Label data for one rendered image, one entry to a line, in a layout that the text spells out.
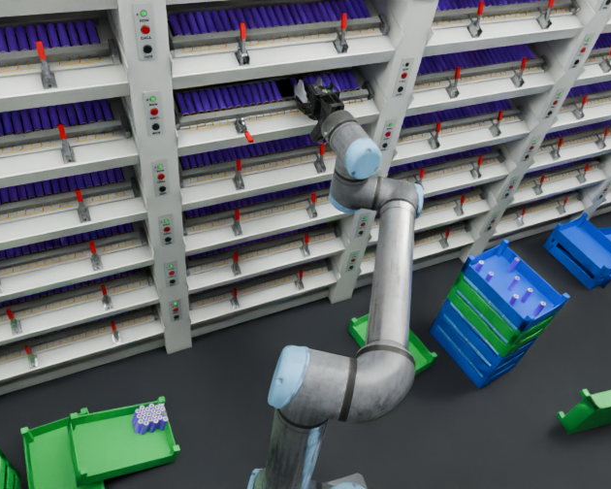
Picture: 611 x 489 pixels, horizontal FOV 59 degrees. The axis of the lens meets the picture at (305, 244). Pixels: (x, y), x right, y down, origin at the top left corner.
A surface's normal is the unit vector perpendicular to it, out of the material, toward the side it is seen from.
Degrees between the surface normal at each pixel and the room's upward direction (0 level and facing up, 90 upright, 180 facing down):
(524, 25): 20
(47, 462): 0
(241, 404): 0
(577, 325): 0
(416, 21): 90
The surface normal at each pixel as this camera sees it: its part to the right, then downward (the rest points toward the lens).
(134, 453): 0.38, -0.71
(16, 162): 0.25, -0.39
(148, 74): 0.41, 0.70
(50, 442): 0.11, -0.67
